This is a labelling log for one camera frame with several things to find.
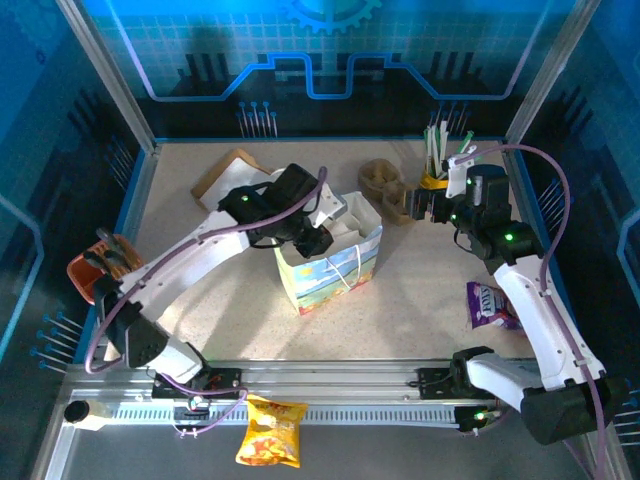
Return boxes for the printed paper bag white handles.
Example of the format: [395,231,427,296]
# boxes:
[273,191,385,317]

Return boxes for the yellow straw holder cup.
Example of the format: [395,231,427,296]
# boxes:
[418,169,450,192]

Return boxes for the white paper napkin stack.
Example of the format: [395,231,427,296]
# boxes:
[199,160,271,211]

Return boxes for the brown cardboard tray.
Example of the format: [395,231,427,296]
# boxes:
[190,148,274,214]

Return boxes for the purple snack packet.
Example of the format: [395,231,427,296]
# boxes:
[466,280,524,331]

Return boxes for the yellow chips bag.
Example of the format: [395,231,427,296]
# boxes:
[234,393,310,470]

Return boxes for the small black controller board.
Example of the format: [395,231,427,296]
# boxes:
[457,405,501,437]
[172,394,211,417]

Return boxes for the orange cream cutlery holder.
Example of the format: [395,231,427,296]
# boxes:
[66,233,146,306]

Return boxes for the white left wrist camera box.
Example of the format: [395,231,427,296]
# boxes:
[309,182,347,229]

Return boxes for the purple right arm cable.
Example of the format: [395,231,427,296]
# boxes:
[449,143,609,480]

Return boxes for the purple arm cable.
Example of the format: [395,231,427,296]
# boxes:
[449,143,609,480]
[84,165,329,441]

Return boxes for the aluminium mounting rail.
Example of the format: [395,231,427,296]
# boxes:
[64,358,599,407]

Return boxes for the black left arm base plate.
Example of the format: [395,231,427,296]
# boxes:
[151,367,244,400]

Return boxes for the aluminium frame post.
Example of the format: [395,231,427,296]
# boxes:
[501,0,604,155]
[53,0,162,155]

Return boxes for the black handled utensil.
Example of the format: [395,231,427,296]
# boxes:
[82,249,121,276]
[94,227,129,254]

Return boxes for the white slotted cable duct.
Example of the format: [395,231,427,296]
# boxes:
[107,403,461,427]

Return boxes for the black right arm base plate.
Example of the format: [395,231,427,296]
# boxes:
[417,367,501,401]

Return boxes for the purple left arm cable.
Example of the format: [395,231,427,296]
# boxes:
[84,165,329,441]

